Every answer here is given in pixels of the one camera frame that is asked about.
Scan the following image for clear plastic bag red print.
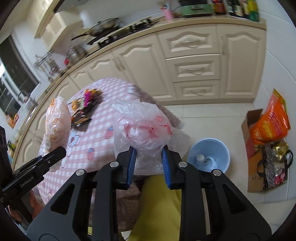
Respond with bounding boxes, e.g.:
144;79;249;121
111;99;191;176

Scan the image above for clear plastic bag orange contents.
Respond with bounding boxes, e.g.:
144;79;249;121
39;96;71;173

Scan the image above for light blue trash bin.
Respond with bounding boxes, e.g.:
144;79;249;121
187;138;230;173

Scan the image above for cream kitchen cabinets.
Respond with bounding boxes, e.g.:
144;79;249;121
12;16;267;169

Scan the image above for white bottle in bin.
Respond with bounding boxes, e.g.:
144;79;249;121
196;154;206;165

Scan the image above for pink checkered tablecloth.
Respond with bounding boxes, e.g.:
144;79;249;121
36;77;186;205

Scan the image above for yellow trousers leg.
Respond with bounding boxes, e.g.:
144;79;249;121
128;175;182;240

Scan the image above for black snack wrapper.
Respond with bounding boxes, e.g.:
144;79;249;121
71;109;91;128

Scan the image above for cardboard box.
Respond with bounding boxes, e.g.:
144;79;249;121
241;109;264;192

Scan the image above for magenta candy wrapper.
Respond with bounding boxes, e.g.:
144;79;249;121
84;90;92;107

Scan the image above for dark patterned shopping bag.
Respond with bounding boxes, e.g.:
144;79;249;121
257;139;293;191

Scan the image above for orange snack bag on floor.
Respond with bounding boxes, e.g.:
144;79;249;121
249;89;291;146

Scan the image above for steel pot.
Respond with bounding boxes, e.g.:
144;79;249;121
66;45;87;65

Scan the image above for black gas stove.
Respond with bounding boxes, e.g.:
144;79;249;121
87;17;161;48

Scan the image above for steel frying pan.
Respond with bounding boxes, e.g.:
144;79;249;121
71;18;118;41

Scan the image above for pink utensil cup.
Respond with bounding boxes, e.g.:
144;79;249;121
161;3;174;20

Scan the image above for green electric grill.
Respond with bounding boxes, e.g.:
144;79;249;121
178;0;214;18

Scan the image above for bottles on counter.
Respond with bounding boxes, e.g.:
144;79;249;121
210;0;260;22

